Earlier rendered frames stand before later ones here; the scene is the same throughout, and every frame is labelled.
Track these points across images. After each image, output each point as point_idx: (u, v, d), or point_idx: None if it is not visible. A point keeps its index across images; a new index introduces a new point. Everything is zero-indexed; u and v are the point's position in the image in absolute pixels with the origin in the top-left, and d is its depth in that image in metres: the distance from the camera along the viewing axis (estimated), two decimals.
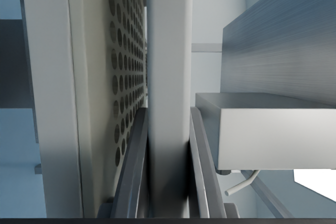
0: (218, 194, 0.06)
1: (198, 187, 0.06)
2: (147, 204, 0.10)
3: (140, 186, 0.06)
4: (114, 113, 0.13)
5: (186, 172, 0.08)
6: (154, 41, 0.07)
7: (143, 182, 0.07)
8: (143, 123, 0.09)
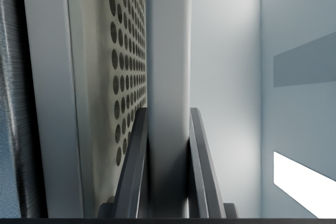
0: (218, 194, 0.06)
1: (198, 187, 0.06)
2: (148, 204, 0.10)
3: (140, 186, 0.06)
4: (115, 113, 0.13)
5: (186, 172, 0.08)
6: (153, 41, 0.07)
7: (143, 182, 0.07)
8: (143, 123, 0.09)
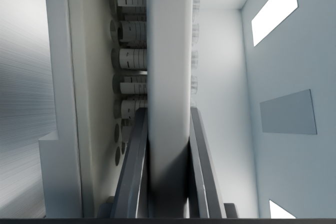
0: (218, 194, 0.06)
1: (198, 187, 0.06)
2: None
3: (140, 186, 0.06)
4: None
5: None
6: None
7: (143, 182, 0.07)
8: (143, 123, 0.09)
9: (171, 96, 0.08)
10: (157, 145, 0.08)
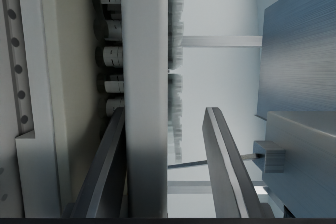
0: (255, 194, 0.06)
1: (234, 187, 0.06)
2: None
3: (104, 186, 0.06)
4: None
5: None
6: None
7: (111, 182, 0.07)
8: (118, 123, 0.09)
9: (147, 95, 0.07)
10: (134, 144, 0.08)
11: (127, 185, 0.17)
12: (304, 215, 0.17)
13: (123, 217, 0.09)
